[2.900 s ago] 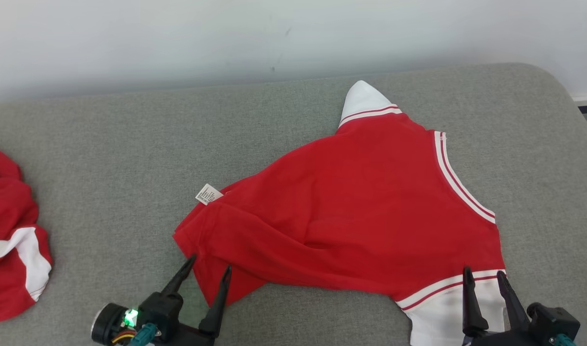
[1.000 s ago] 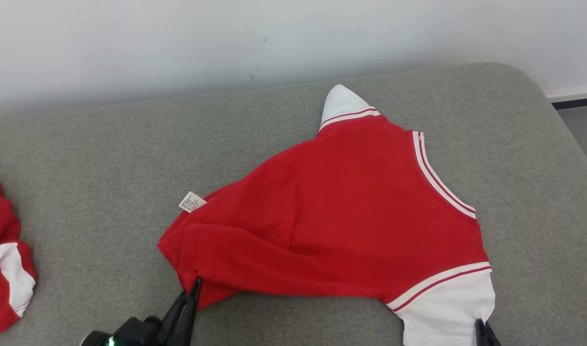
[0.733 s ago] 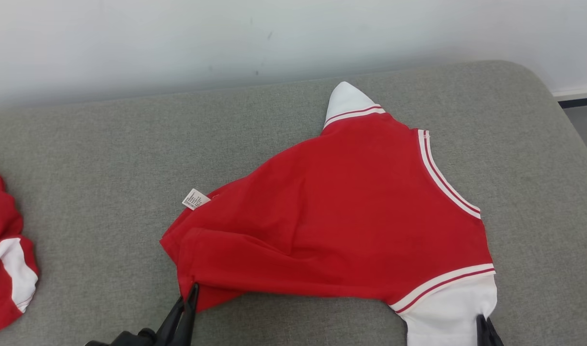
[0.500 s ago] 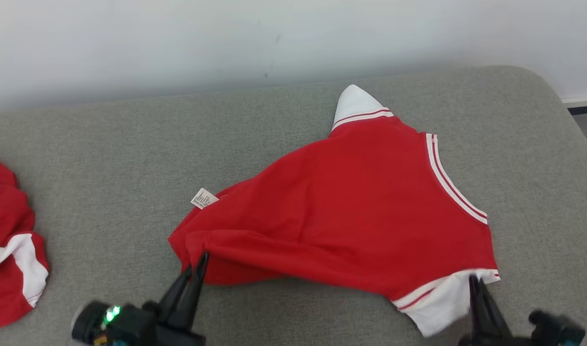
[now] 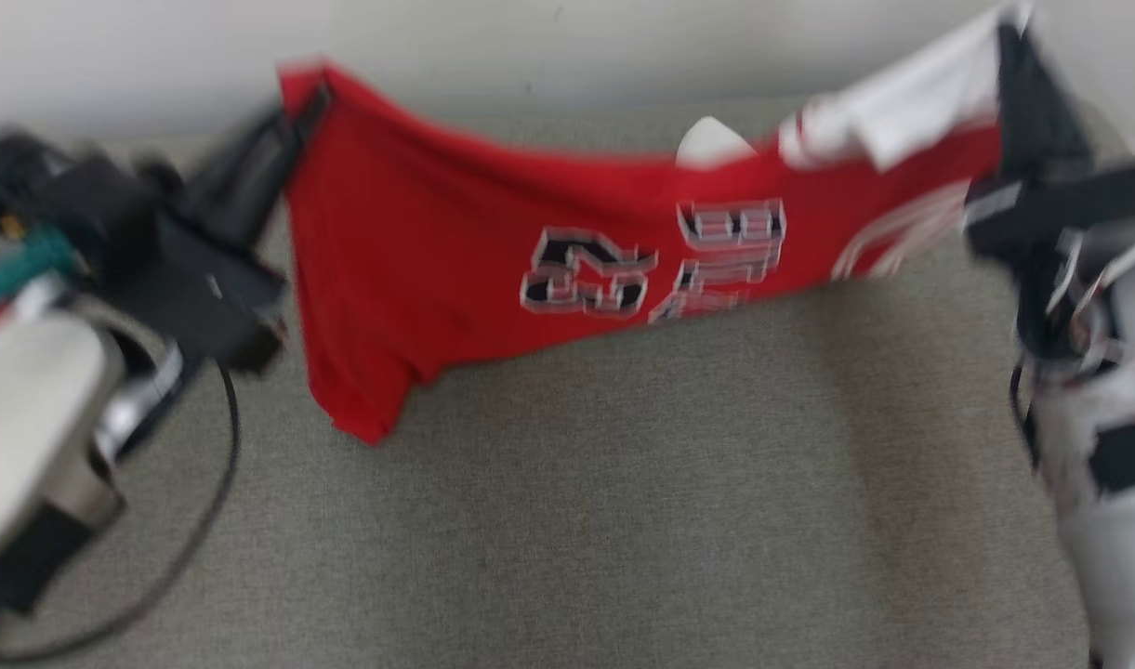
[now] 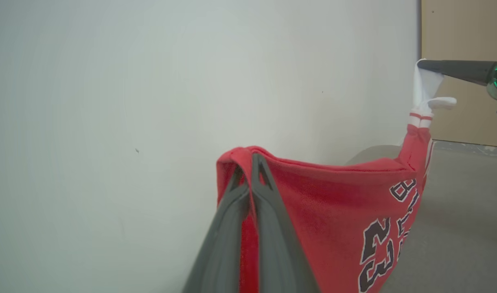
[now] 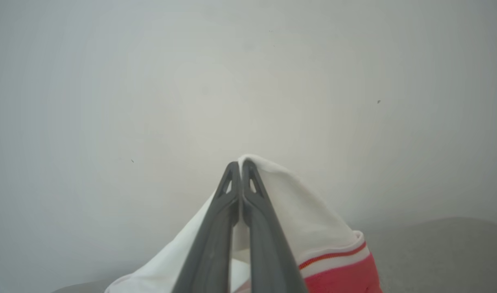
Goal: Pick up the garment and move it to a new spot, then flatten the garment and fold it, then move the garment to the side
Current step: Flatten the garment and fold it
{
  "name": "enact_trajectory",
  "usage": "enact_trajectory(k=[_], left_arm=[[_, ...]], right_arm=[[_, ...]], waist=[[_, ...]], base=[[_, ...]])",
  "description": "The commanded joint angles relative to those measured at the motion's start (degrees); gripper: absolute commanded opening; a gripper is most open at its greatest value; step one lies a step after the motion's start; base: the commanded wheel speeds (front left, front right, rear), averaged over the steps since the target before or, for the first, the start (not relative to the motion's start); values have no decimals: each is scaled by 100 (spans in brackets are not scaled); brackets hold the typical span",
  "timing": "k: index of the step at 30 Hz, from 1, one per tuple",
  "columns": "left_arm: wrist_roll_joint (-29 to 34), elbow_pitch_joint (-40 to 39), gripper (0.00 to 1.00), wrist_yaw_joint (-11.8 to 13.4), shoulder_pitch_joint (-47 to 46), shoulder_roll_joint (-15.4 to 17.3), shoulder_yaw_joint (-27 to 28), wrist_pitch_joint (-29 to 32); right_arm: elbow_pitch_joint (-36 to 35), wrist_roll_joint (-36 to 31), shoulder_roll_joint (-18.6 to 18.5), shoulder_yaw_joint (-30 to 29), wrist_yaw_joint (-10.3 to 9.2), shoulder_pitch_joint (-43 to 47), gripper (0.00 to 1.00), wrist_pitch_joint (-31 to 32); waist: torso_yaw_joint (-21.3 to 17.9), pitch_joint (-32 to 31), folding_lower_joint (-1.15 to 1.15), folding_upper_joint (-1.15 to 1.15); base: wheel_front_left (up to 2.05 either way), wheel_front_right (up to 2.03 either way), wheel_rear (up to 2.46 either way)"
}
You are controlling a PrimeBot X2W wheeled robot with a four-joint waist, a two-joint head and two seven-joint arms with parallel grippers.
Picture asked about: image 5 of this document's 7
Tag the red Bulls basketball jersey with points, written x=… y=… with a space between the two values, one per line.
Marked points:
x=418 y=251

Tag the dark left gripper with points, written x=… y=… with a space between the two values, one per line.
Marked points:
x=177 y=269

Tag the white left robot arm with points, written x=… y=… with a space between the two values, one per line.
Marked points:
x=28 y=390

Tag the teal connector on left gripper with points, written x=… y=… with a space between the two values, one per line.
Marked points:
x=23 y=265

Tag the grey fabric sofa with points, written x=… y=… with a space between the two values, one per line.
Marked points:
x=623 y=483

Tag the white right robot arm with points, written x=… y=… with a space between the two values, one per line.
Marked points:
x=1115 y=557

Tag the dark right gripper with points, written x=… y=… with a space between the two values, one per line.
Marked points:
x=1060 y=204

